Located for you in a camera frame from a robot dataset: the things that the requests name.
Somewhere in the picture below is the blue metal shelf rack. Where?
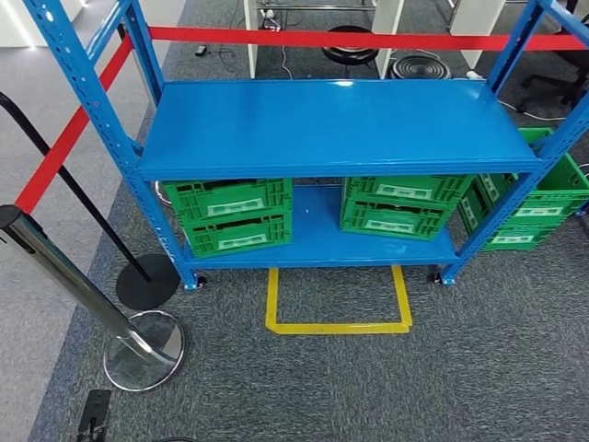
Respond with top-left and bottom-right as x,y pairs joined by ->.
22,0 -> 589,292

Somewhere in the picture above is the black round stool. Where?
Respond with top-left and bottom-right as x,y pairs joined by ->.
321,25 -> 381,67
388,54 -> 452,81

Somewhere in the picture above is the white desk panel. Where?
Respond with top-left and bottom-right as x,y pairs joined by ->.
448,0 -> 506,69

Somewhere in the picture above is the tall open green crate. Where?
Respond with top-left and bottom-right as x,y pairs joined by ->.
458,126 -> 589,230

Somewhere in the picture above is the black office chair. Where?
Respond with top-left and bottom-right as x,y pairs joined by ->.
514,0 -> 589,114

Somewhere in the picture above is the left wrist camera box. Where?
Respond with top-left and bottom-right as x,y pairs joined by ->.
77,389 -> 112,442

